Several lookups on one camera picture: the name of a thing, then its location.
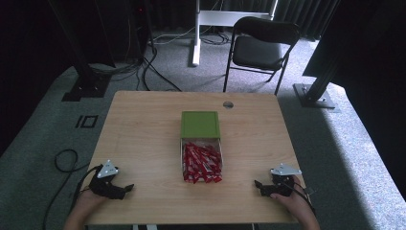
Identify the dark curtain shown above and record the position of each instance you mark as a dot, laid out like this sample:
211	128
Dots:
306	12

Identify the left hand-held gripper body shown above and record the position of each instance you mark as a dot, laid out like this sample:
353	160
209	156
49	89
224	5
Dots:
103	187

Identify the clear drawer tray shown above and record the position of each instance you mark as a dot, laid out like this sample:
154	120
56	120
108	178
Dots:
182	153

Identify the person's left hand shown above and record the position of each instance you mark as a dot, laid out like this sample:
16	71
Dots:
85	200

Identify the green box lid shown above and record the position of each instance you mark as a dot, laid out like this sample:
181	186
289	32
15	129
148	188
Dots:
200	124

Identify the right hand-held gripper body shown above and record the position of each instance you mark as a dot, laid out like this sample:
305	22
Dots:
281	185

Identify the person's right hand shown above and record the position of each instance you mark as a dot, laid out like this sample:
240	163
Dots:
292	201

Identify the black folding chair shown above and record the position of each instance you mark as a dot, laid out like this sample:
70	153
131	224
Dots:
258	51

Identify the white desk frame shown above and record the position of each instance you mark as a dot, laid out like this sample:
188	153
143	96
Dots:
204	17

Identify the black metal stand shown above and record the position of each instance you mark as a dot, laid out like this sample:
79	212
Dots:
316	92
87	83

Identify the grey table grommet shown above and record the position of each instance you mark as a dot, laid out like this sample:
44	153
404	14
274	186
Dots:
228	104

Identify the pile of red packets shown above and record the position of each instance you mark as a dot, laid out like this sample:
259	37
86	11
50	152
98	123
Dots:
201	163

